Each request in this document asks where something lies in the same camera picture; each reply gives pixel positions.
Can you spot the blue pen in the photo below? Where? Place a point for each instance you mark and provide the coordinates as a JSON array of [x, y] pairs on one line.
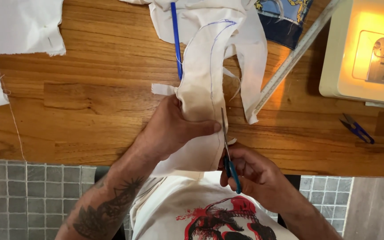
[[176, 40]]

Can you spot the white shirt with red print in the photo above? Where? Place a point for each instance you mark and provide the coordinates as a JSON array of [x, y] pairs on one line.
[[212, 213]]

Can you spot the blue patterned fabric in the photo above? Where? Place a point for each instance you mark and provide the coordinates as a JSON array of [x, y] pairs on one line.
[[283, 26]]

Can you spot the blue thread snips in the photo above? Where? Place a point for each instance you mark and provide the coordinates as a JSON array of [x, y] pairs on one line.
[[358, 129]]

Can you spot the small white fabric scrap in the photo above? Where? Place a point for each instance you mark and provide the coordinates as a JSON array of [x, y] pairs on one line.
[[163, 89]]

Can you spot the long clear ruler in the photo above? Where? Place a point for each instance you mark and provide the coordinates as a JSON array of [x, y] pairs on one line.
[[295, 55]]

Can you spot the person's right hand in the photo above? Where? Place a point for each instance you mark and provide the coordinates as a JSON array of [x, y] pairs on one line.
[[262, 180]]

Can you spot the cream sewing machine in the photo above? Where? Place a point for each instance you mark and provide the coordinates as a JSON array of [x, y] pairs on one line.
[[362, 60]]

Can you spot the white fabric with blue line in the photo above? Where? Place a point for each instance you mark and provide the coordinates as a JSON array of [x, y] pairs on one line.
[[200, 96]]

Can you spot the person's left hand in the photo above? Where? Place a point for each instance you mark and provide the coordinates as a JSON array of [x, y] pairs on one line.
[[165, 130]]

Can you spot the loose white thread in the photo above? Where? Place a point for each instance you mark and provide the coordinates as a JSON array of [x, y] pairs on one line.
[[13, 116]]

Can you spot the plain white fabric sheet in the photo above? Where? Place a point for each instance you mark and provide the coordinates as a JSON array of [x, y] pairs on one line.
[[15, 30]]

